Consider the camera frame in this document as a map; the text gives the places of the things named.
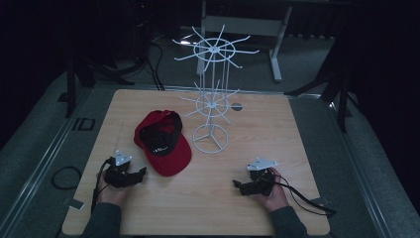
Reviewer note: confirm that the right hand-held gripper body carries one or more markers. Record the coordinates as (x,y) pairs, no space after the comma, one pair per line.
(261,180)

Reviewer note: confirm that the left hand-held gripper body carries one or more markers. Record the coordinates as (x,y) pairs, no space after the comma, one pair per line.
(119,173)

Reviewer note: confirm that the person's right hand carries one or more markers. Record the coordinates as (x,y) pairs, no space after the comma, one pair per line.
(275,196)

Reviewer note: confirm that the person's left hand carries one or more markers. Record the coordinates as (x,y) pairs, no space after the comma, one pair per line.
(110,195)

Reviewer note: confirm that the red and black baseball cap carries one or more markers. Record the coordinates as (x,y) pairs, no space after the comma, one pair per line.
(165,148)

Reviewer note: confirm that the grey tape piece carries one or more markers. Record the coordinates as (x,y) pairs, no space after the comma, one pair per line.
(75,204)

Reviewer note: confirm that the grey round table grommet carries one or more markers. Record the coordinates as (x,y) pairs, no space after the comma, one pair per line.
(236,106)

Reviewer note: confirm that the black stand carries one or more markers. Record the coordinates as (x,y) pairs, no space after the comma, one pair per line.
(341,99)
(70,89)

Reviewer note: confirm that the metal floor rail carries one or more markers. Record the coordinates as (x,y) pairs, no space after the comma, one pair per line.
(360,172)
(36,172)

